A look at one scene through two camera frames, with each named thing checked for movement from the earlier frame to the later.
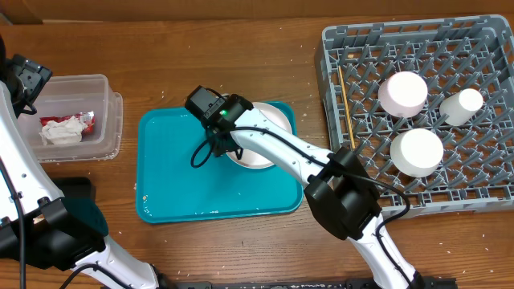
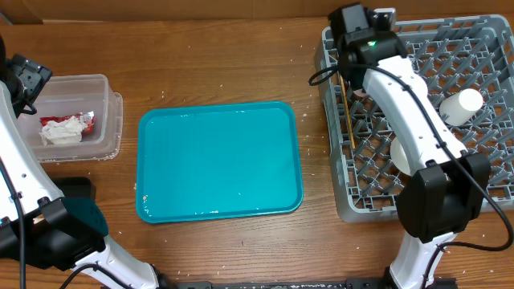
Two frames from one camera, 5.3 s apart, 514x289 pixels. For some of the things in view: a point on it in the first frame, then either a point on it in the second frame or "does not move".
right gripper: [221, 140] to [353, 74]
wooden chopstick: [345, 106] does not move
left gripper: [31, 73] does not move
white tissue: [63, 132] does not move
